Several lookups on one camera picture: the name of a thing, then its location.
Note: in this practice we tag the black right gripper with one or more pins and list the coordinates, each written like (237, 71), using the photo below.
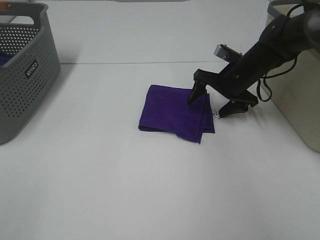
(233, 81)

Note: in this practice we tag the purple towel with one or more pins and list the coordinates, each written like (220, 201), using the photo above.
(166, 110)

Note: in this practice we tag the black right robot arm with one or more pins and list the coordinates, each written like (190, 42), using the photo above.
(282, 41)

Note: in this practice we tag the beige basket with grey rim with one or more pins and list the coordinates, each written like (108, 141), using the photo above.
(297, 95)

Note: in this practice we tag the grey perforated plastic basket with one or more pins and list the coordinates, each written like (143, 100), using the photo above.
(28, 77)

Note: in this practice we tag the blue cloth in grey basket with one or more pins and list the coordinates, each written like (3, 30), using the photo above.
(4, 58)

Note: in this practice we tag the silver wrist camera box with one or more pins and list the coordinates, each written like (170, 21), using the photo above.
(227, 54)

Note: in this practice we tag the brown leather basket handle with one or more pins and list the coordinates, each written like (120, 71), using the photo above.
(4, 6)

